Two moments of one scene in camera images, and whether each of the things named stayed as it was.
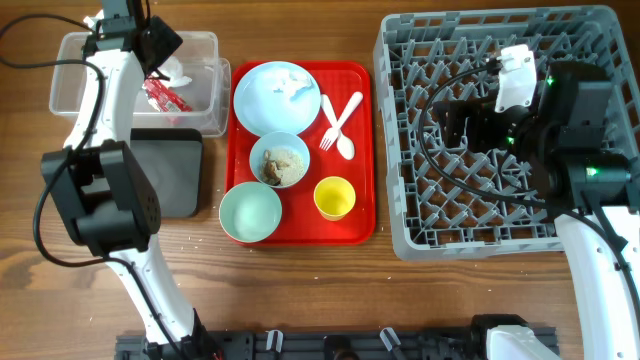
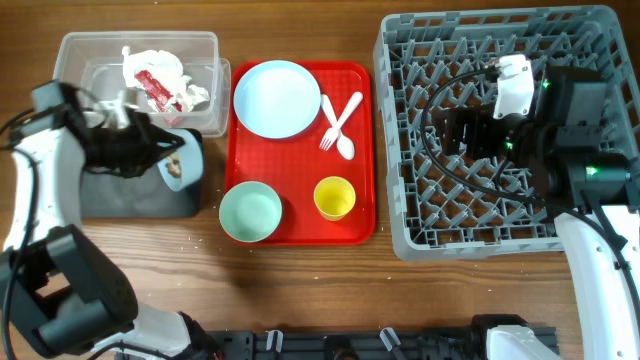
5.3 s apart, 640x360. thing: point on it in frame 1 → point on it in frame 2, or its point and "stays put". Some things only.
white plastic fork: (331, 136) stays put
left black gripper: (166, 39) → (150, 137)
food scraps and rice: (281, 166) → (174, 168)
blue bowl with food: (279, 160) → (182, 167)
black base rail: (294, 346) stays put
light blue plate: (276, 97) stays put
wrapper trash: (290, 82) → (167, 69)
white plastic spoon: (345, 145) stays put
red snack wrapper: (163, 98) stays put
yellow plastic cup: (334, 197) stays put
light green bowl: (250, 212) stays put
